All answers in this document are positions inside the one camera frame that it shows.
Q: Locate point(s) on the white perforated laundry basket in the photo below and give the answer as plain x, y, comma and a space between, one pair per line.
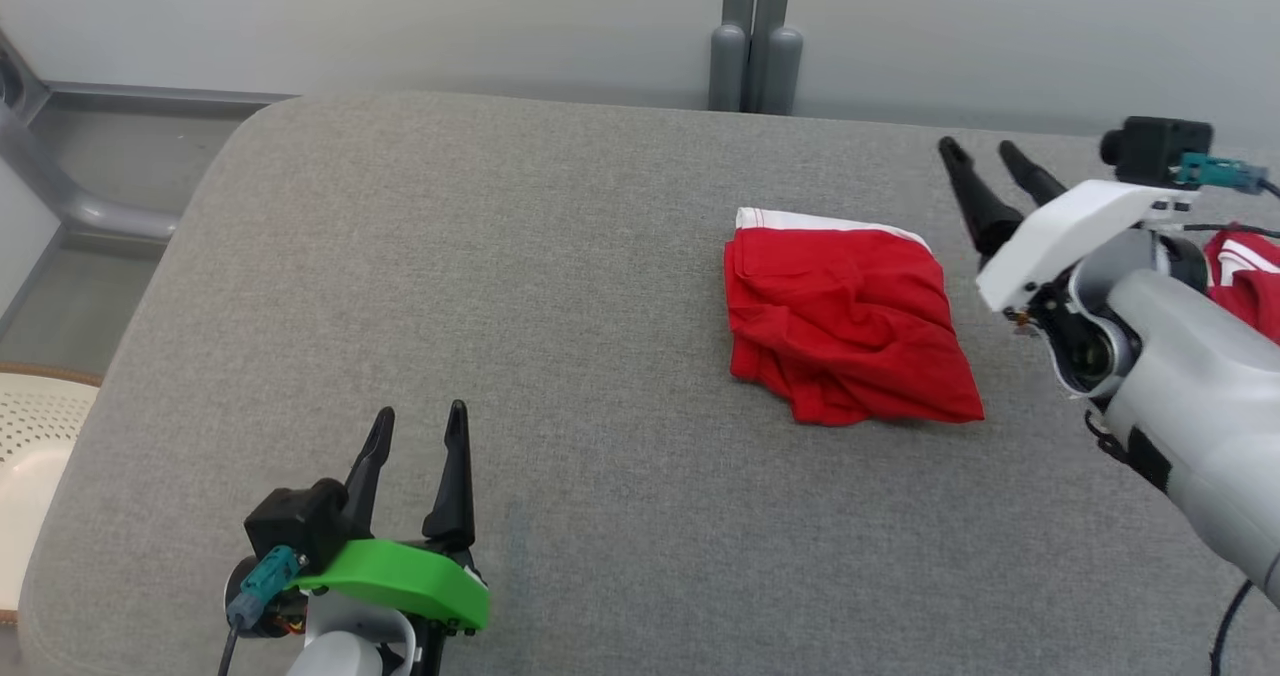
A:
35, 456

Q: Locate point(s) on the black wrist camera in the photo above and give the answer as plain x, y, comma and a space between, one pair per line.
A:
295, 521
1155, 151

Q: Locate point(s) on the red garment with white hem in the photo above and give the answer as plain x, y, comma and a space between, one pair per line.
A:
850, 326

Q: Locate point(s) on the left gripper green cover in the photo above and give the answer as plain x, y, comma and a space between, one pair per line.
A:
410, 581

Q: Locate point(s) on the teal camera connector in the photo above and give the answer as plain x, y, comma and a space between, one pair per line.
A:
265, 581
1220, 171

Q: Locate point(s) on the teal right camera connector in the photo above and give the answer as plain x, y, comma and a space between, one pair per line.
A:
1220, 171

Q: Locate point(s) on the red shirt with white sleeve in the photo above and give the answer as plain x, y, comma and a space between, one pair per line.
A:
1250, 286

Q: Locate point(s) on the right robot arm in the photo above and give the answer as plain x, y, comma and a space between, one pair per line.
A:
1200, 406

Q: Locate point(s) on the grey partition post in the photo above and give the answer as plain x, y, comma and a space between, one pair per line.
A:
730, 46
780, 46

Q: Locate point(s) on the grey partition bottom rail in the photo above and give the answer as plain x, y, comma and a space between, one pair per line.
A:
170, 98

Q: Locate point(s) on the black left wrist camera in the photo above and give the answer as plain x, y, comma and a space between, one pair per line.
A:
295, 521

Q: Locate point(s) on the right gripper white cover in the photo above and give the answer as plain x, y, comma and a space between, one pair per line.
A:
1075, 241

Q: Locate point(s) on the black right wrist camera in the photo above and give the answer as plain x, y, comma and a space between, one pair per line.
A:
1155, 151

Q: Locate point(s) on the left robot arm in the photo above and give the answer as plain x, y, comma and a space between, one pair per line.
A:
345, 646

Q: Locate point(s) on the teal left camera connector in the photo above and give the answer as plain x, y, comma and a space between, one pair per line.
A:
265, 581

